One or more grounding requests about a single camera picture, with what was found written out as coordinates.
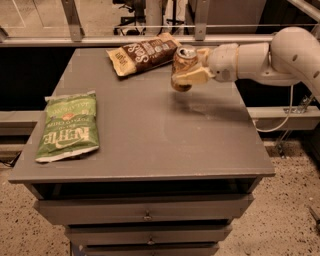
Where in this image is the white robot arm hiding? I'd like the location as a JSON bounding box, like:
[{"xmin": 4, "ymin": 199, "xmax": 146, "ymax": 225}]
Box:
[{"xmin": 171, "ymin": 27, "xmax": 320, "ymax": 100}]

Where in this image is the black office chair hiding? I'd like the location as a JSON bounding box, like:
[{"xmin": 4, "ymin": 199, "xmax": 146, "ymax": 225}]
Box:
[{"xmin": 112, "ymin": 0, "xmax": 146, "ymax": 36}]

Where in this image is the middle grey drawer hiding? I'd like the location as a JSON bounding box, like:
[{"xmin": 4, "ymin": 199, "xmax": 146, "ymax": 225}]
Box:
[{"xmin": 66, "ymin": 223, "xmax": 232, "ymax": 246}]

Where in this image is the top grey drawer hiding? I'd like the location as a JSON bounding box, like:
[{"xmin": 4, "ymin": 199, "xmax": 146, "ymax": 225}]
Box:
[{"xmin": 34, "ymin": 194, "xmax": 254, "ymax": 225}]

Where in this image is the bottom grey drawer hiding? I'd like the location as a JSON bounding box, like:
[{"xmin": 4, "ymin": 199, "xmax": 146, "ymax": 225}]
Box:
[{"xmin": 82, "ymin": 243, "xmax": 219, "ymax": 256}]

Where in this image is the orange soda can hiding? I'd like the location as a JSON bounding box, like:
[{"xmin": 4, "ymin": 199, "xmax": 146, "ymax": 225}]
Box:
[{"xmin": 171, "ymin": 45, "xmax": 198, "ymax": 92}]

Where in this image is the metal window rail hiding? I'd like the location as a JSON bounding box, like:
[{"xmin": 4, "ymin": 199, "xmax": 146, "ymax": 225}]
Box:
[{"xmin": 0, "ymin": 34, "xmax": 275, "ymax": 48}]

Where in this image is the grey drawer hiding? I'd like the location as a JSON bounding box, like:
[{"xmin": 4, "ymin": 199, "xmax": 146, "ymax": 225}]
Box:
[
  {"xmin": 82, "ymin": 243, "xmax": 219, "ymax": 256},
  {"xmin": 66, "ymin": 223, "xmax": 232, "ymax": 246},
  {"xmin": 34, "ymin": 194, "xmax": 254, "ymax": 225}
]

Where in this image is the brown chip bag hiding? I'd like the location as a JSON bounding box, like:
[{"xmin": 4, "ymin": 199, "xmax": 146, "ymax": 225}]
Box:
[{"xmin": 107, "ymin": 33, "xmax": 180, "ymax": 77}]

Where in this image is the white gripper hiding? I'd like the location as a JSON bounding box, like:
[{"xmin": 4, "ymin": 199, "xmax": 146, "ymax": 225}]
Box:
[{"xmin": 173, "ymin": 43, "xmax": 239, "ymax": 86}]

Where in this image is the white cable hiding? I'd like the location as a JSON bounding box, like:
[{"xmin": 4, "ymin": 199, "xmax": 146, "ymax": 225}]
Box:
[{"xmin": 253, "ymin": 84, "xmax": 295, "ymax": 134}]

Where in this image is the green kettle chip bag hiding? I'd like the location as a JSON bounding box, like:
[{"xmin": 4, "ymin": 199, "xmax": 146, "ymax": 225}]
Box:
[{"xmin": 35, "ymin": 91, "xmax": 99, "ymax": 163}]

